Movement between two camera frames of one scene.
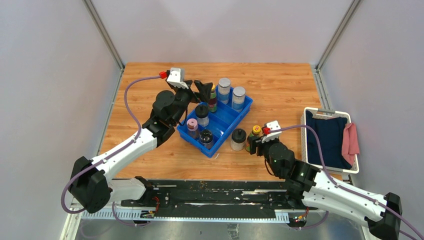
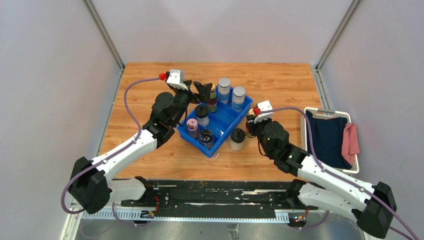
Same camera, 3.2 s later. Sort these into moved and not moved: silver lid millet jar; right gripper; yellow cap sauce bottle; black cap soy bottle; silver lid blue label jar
Moved: yellow cap sauce bottle; right gripper
Not moved: silver lid blue label jar; silver lid millet jar; black cap soy bottle
